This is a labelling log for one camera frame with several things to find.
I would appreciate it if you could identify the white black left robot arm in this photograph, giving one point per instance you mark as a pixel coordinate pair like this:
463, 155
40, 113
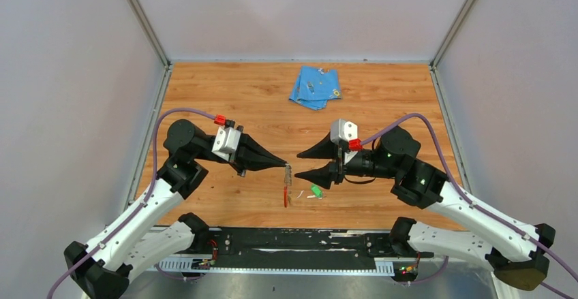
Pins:
105, 265

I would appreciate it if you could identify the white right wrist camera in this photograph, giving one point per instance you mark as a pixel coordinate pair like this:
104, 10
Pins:
344, 134

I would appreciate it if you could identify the blue folded cloth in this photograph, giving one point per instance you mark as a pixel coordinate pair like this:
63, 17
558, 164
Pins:
315, 87

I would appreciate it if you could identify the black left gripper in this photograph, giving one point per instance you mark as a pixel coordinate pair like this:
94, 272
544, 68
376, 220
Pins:
251, 156

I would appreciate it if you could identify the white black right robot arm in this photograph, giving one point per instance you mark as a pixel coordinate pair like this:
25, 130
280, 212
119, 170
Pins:
515, 252

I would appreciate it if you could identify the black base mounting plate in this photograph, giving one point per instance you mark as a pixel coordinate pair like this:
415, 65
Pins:
264, 249

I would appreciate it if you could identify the metal keyring plate with spring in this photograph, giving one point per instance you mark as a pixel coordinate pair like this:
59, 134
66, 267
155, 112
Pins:
287, 184

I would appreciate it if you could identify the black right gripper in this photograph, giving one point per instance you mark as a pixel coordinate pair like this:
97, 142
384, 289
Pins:
333, 171

